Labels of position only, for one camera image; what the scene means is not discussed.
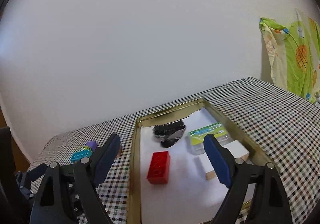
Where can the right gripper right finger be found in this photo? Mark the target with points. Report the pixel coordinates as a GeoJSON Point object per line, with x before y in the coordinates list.
{"type": "Point", "coordinates": [269, 202]}

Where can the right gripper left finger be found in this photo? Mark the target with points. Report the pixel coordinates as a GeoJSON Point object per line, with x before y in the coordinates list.
{"type": "Point", "coordinates": [67, 191]}

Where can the blue toy building block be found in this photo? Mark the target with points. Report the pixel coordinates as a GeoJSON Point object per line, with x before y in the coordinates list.
{"type": "Point", "coordinates": [78, 155]}

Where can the green soccer toy block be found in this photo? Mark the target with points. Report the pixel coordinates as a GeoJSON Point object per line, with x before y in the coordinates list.
{"type": "Point", "coordinates": [85, 149]}

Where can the purple cube block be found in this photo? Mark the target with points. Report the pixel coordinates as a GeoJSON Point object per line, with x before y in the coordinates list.
{"type": "Point", "coordinates": [92, 145]}

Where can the white note pad block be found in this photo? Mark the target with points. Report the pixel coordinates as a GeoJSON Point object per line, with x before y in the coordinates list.
{"type": "Point", "coordinates": [236, 151]}

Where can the red toy building block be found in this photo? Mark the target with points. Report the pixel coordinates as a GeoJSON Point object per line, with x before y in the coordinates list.
{"type": "Point", "coordinates": [159, 168]}

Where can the green floss pick box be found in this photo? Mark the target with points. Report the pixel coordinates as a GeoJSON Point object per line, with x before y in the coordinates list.
{"type": "Point", "coordinates": [197, 136]}

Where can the copper framed card box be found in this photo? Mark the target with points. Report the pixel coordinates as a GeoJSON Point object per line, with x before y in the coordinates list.
{"type": "Point", "coordinates": [119, 152]}

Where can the gold metal tin tray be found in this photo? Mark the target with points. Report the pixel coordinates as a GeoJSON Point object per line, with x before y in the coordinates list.
{"type": "Point", "coordinates": [169, 115]}

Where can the checkered tablecloth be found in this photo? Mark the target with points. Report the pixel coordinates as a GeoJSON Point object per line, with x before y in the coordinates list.
{"type": "Point", "coordinates": [283, 124]}

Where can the white paper tray liner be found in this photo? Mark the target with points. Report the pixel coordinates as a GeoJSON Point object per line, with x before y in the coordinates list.
{"type": "Point", "coordinates": [187, 197]}

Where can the green patterned hanging cloth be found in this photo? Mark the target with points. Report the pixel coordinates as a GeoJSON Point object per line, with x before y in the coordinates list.
{"type": "Point", "coordinates": [293, 54]}

